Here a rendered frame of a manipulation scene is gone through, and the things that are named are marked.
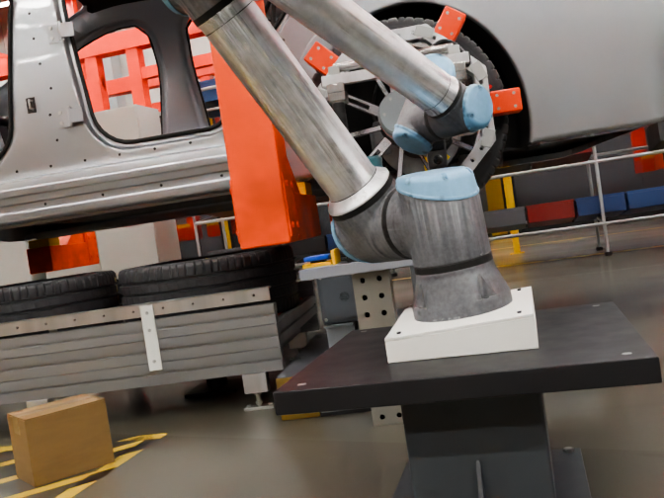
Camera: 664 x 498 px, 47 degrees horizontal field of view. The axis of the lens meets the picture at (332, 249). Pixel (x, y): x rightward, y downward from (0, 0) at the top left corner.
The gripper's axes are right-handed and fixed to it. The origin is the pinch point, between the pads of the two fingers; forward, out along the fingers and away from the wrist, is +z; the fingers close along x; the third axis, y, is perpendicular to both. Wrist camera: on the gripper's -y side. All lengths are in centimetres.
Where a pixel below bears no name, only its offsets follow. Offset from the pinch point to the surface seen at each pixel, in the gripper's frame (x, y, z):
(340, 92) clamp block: 21.6, 27.8, 4.4
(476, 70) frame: -19.9, 38.5, 19.7
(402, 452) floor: 19, -71, 10
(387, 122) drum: 9.4, 22.0, 14.4
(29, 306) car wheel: 142, 3, 69
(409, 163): 0, 44, 81
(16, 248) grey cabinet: 357, 231, 471
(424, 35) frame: -6, 51, 15
